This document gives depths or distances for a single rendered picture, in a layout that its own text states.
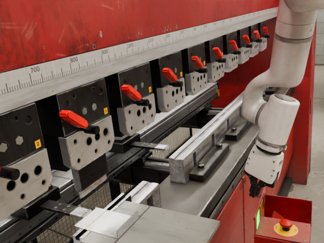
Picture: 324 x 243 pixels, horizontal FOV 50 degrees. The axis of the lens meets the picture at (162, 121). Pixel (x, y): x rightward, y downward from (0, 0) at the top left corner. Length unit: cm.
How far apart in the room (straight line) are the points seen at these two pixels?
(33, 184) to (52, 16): 30
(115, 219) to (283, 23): 61
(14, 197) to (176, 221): 38
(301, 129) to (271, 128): 188
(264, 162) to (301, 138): 185
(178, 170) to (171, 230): 46
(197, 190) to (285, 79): 49
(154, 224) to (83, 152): 24
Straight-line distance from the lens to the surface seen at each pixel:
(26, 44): 64
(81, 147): 74
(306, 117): 287
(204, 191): 121
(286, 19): 89
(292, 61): 93
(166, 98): 103
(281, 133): 104
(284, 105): 101
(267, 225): 122
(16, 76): 62
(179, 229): 82
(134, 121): 89
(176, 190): 122
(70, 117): 65
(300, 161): 301
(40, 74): 66
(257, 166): 111
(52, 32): 68
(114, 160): 132
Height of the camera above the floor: 148
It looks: 18 degrees down
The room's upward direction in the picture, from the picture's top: 6 degrees counter-clockwise
